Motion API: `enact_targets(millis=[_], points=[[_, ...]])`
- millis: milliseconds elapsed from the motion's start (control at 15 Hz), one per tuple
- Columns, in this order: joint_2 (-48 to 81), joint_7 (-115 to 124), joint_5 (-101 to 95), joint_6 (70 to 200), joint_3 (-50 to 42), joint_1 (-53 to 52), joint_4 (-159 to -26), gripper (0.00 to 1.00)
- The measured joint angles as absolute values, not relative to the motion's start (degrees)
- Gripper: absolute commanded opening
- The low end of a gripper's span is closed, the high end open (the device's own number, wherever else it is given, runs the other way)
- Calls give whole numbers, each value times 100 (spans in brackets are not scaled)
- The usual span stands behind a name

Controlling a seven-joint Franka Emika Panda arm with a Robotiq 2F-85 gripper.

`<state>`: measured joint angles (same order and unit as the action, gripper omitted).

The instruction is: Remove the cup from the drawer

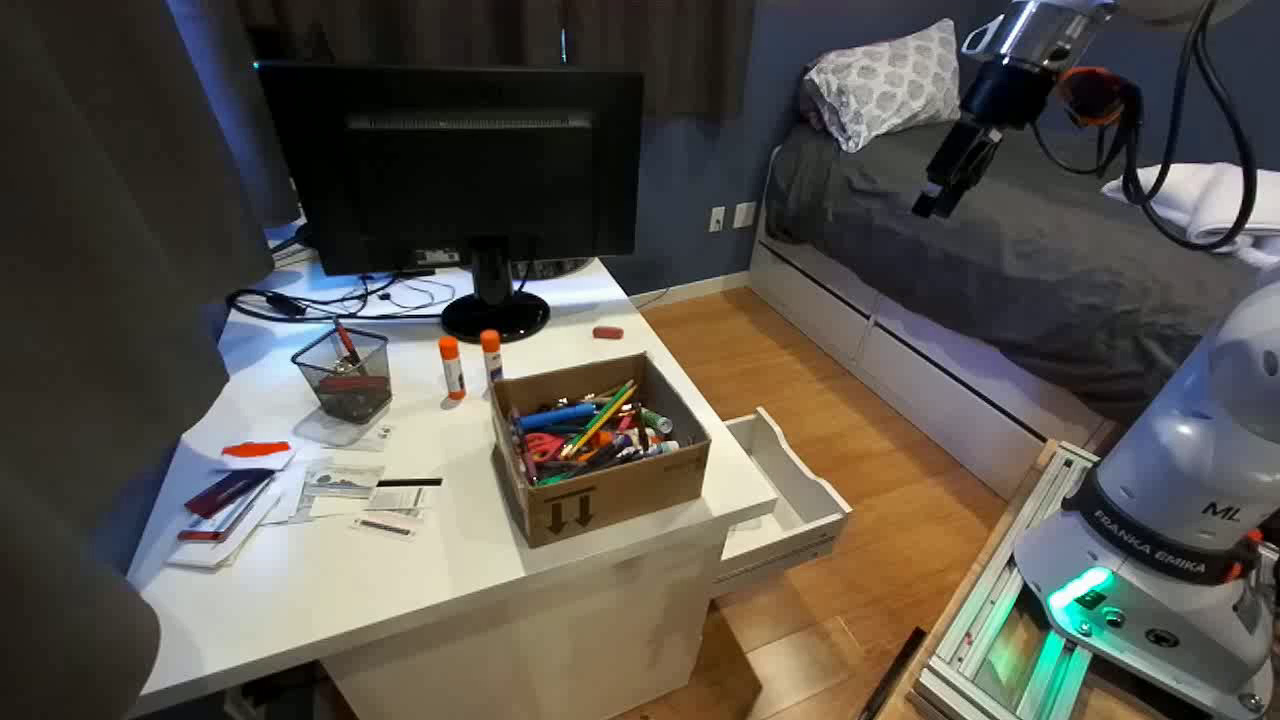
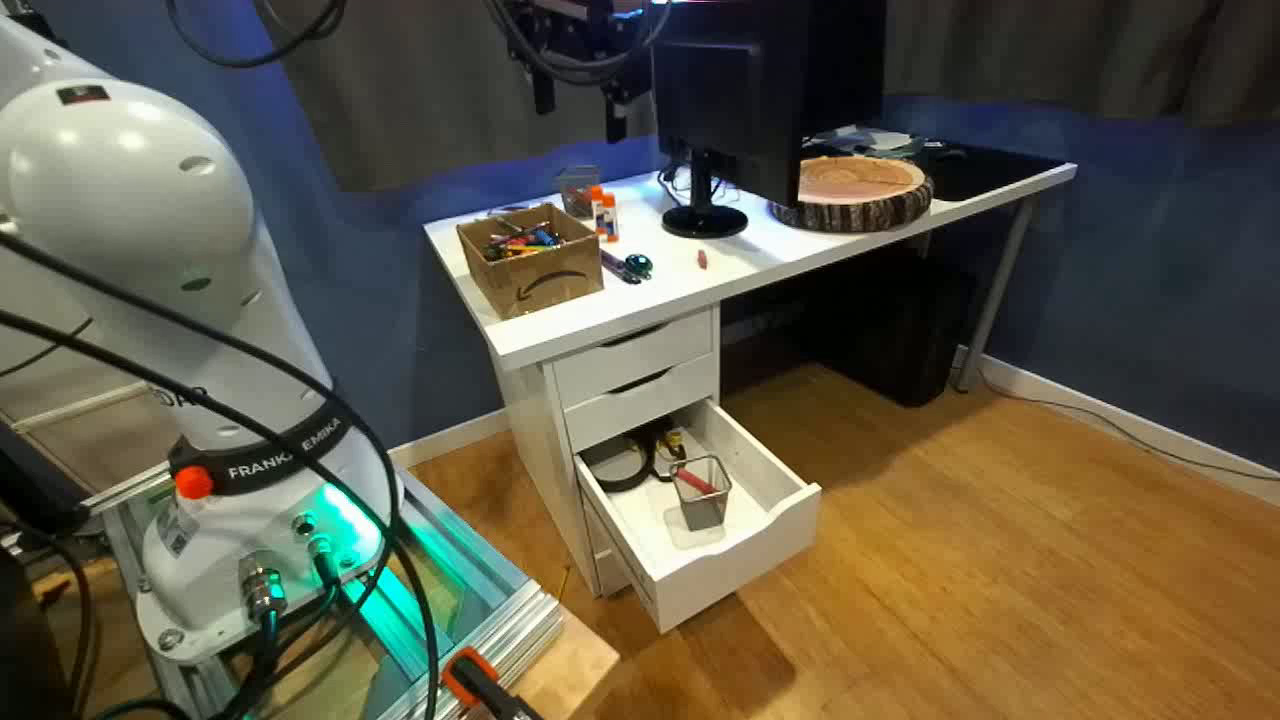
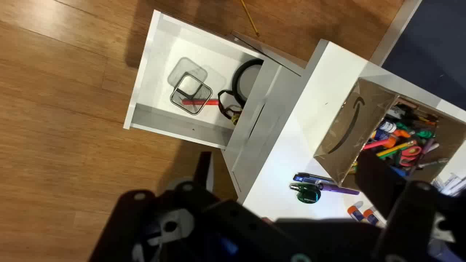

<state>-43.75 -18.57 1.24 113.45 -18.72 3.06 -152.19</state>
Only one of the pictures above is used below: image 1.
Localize black computer monitor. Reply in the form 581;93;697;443
255;62;645;346

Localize cardboard box of pens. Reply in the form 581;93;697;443
488;353;711;547

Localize grey patterned pillow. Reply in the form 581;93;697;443
802;21;960;153

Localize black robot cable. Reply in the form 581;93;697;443
1029;0;1266;255

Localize white open drawer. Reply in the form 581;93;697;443
711;410;853;598

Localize grey bed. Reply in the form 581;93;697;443
752;123;1251;496

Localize small red eraser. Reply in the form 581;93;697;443
592;324;625;342

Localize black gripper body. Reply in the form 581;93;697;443
960;0;1108;133

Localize white desk drawer cabinet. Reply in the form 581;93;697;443
323;525;726;720

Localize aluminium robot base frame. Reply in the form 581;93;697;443
911;436;1204;720

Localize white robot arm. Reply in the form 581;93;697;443
911;0;1280;718

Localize black mesh pen holder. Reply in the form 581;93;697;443
294;329;393;426

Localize orange cap glue stick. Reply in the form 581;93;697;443
480;329;504;385
437;335;468;402

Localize white paper cards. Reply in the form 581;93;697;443
295;465;439;535

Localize orange marker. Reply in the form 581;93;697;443
222;442;294;462

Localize red notebook stack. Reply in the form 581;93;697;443
170;469;279;571

